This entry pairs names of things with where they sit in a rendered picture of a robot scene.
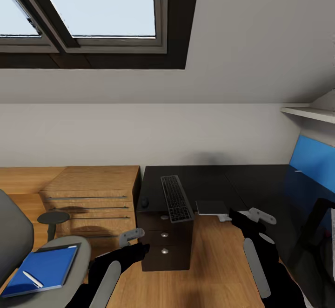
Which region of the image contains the monitor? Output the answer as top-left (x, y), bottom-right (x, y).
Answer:
top-left (298, 198), bottom-right (335, 290)

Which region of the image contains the pen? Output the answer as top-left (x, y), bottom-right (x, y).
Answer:
top-left (23, 272), bottom-right (43, 288)

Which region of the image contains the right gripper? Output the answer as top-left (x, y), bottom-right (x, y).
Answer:
top-left (228, 208), bottom-right (266, 233)

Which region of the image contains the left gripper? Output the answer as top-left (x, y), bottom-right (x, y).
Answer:
top-left (119, 242), bottom-right (150, 269)

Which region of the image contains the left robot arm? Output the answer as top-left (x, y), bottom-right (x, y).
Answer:
top-left (65, 228), bottom-right (150, 308)

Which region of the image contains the swivel chair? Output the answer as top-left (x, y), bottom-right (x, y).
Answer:
top-left (0, 189), bottom-right (95, 308)

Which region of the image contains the mouse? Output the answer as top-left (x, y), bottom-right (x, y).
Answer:
top-left (141, 197), bottom-right (149, 206)

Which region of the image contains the folder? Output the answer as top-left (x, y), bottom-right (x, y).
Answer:
top-left (1, 246), bottom-right (78, 298)

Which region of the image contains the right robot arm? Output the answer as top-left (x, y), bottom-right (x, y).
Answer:
top-left (228, 207), bottom-right (307, 308)

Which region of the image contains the keyboard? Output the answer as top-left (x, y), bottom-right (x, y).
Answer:
top-left (161, 175), bottom-right (196, 223)

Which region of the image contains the notebook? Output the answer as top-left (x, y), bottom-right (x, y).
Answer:
top-left (196, 201), bottom-right (229, 215)

